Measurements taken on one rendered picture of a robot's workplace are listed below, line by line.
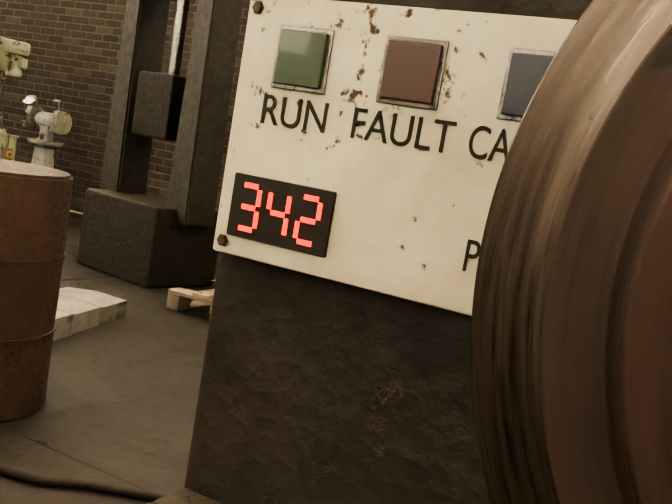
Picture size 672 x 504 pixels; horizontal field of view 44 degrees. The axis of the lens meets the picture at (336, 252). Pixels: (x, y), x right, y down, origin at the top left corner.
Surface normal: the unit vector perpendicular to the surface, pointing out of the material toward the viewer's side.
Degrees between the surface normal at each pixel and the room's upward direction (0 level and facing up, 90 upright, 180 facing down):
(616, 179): 90
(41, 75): 90
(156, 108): 90
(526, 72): 90
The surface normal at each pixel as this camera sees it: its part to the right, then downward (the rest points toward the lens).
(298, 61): -0.47, 0.04
